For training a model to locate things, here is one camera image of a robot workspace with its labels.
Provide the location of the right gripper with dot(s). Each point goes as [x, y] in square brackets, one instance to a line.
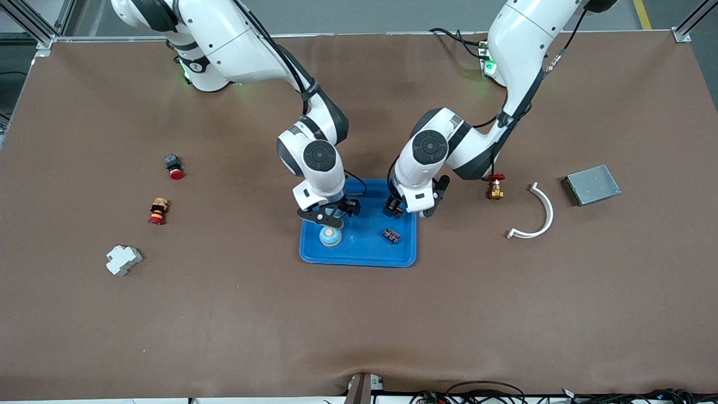
[349, 206]

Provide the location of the grey metal camera post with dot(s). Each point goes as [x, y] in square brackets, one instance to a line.
[362, 390]

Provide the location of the black red emergency stop button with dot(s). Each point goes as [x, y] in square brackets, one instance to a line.
[174, 167]

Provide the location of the blue dome call bell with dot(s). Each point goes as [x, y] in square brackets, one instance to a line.
[330, 237]

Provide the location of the silver metal plate module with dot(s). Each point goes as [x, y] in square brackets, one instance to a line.
[593, 185]

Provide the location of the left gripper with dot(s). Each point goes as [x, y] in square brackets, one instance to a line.
[392, 206]

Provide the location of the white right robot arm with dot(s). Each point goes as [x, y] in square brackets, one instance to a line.
[224, 45]

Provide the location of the white curved pipe clamp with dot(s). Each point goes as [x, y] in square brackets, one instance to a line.
[547, 216]

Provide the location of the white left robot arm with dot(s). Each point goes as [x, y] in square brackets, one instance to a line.
[516, 45]

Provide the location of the brown table mat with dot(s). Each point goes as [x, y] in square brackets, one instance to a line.
[224, 325]

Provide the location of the small black terminal block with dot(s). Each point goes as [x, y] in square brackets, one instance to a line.
[391, 235]

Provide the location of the white circuit breaker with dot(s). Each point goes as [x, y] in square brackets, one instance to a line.
[123, 260]

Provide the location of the orange black red push button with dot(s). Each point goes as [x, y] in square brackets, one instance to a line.
[158, 211]

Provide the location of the blue plastic tray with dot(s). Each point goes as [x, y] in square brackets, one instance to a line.
[364, 249]

